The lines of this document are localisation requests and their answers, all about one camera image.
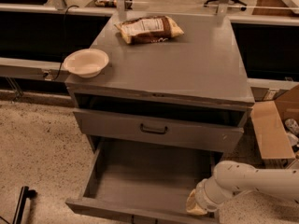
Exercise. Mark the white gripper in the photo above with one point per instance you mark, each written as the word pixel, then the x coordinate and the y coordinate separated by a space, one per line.
pixel 202 196

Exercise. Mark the grey drawer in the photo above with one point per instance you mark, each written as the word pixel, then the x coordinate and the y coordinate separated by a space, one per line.
pixel 168 132
pixel 141 183

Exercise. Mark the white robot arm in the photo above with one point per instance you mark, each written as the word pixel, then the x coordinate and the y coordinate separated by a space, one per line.
pixel 231 178

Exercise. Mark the grey top drawer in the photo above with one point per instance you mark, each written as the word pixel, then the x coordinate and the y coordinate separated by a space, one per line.
pixel 168 132

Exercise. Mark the grey drawer cabinet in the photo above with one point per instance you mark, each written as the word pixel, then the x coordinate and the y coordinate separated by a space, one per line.
pixel 196 77

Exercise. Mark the cardboard box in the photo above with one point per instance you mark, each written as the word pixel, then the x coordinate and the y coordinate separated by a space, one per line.
pixel 268 122

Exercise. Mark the black bar on floor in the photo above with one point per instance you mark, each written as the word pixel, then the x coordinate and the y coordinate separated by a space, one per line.
pixel 25 194

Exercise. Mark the white bowl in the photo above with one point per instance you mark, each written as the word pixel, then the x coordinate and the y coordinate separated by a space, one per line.
pixel 86 62

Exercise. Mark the brown chip bag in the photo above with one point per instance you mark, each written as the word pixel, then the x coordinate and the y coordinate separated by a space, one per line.
pixel 151 29

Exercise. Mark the wooden cabinet background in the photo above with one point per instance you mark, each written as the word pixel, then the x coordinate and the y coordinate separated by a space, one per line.
pixel 272 8

